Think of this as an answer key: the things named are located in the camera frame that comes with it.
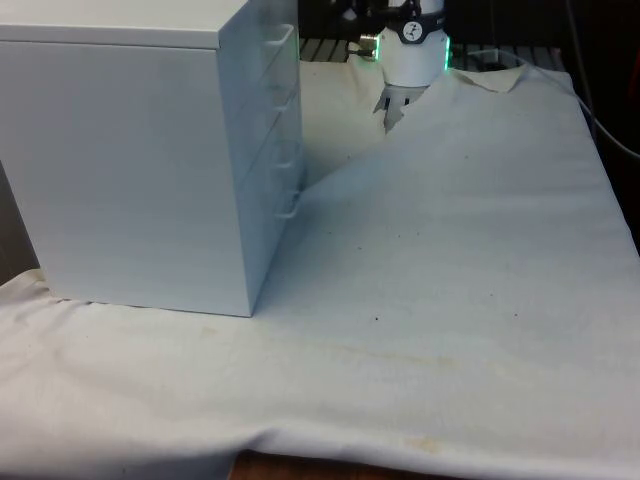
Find white chest of drawers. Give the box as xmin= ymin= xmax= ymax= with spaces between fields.
xmin=0 ymin=0 xmax=307 ymax=320

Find white cable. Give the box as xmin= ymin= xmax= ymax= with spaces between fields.
xmin=499 ymin=49 xmax=640 ymax=157

